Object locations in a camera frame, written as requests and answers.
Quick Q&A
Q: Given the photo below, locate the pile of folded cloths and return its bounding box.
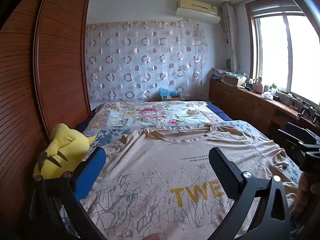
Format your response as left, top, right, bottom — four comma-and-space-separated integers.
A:
212, 67, 225, 82

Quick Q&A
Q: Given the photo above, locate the circle-patterned wall cloth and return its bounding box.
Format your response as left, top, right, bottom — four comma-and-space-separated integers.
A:
86, 21, 208, 103

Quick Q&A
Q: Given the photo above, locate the person's right hand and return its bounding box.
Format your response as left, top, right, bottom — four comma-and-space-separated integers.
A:
296, 172, 320, 218

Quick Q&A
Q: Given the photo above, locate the black gadget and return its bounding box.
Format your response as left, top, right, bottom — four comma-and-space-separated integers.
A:
301, 103, 313, 117

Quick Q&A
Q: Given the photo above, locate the yellow plush toy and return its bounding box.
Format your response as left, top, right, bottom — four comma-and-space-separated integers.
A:
33, 123, 97, 180

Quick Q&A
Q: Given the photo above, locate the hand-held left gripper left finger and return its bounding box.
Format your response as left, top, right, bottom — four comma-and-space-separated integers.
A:
30, 147, 108, 240

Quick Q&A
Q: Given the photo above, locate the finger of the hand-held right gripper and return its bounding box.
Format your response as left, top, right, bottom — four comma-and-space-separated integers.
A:
277, 129, 312, 153
286, 122, 320, 143

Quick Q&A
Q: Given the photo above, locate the small cardboard box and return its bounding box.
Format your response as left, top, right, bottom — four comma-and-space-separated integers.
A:
160, 94, 180, 102

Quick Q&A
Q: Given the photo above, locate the beige printed T-shirt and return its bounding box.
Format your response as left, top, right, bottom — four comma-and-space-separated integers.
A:
82, 124, 300, 240

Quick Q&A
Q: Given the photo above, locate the tied-back window curtain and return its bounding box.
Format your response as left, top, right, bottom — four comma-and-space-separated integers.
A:
221, 2, 238, 73

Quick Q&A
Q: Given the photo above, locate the flat cardboard box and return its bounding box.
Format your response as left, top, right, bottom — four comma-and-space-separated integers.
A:
223, 74, 247, 87

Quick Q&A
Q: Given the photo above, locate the blue plastic bag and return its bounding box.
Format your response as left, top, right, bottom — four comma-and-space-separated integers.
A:
159, 87, 179, 98

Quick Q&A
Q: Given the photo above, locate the blue floral bed sheet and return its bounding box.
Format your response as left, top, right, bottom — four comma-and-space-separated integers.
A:
60, 120, 303, 240

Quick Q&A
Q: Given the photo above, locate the wall air conditioner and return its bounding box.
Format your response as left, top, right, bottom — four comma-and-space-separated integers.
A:
176, 0, 221, 24

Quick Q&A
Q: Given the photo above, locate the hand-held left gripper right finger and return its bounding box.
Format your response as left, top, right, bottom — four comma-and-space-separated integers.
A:
209, 147, 292, 240

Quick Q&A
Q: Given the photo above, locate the wooden slatted wardrobe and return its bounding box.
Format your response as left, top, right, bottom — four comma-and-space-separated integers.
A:
0, 0, 92, 240

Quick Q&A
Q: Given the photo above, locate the wooden sideboard cabinet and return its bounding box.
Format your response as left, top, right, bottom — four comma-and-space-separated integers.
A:
209, 79, 320, 160

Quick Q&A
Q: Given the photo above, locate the floral quilt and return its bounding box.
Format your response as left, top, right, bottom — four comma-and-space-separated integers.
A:
82, 101, 227, 137

